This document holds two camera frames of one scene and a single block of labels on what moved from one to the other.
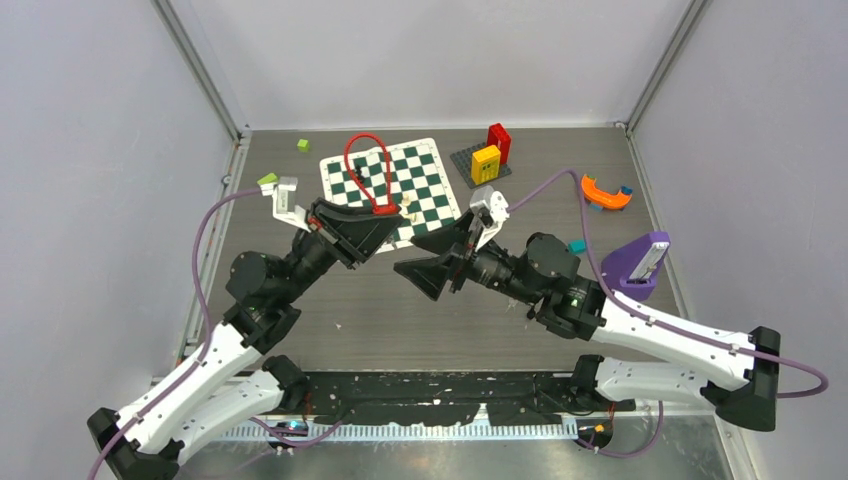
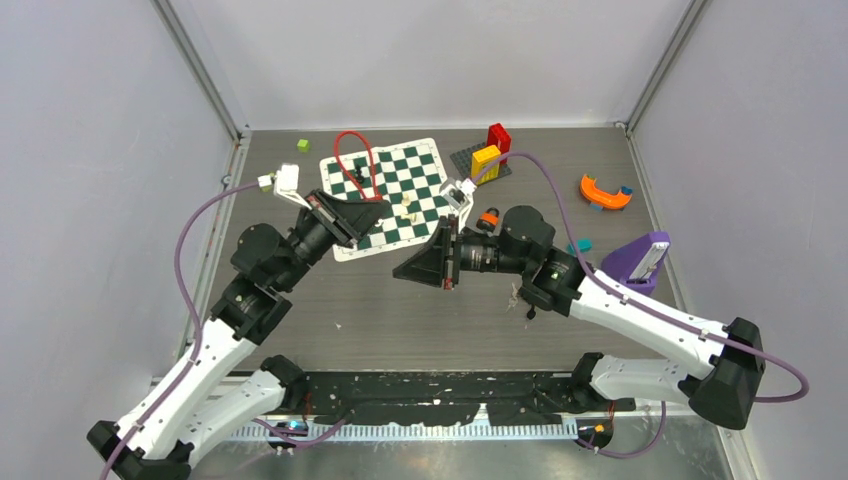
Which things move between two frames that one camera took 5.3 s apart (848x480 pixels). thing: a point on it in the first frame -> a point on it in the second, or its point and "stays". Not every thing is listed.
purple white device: [632, 268] stays
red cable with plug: [392, 208] -> [378, 196]
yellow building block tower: [485, 164] stays
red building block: [497, 136] stays
